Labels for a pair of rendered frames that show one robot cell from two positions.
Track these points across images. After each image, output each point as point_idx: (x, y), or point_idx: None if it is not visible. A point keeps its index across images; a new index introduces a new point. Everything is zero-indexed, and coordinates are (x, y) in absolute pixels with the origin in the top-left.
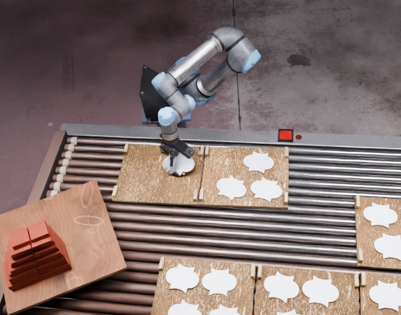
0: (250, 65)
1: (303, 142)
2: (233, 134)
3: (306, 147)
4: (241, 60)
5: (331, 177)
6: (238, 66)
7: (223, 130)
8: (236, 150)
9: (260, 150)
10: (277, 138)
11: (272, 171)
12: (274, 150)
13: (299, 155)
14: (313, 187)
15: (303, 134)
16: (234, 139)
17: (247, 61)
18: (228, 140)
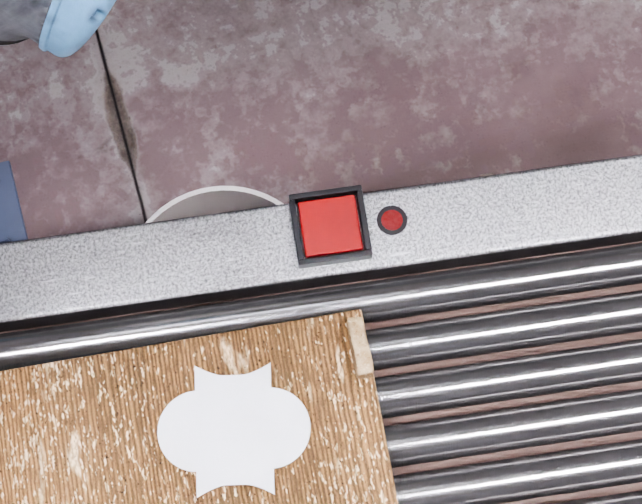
0: (84, 27)
1: (422, 245)
2: (71, 262)
3: (436, 264)
4: (19, 3)
5: (588, 429)
6: (9, 28)
7: (20, 251)
8: (109, 373)
9: (230, 352)
10: (290, 247)
11: (310, 468)
12: (296, 339)
13: (417, 330)
14: (515, 500)
15: (410, 200)
16: (84, 292)
17: (62, 6)
18: (58, 309)
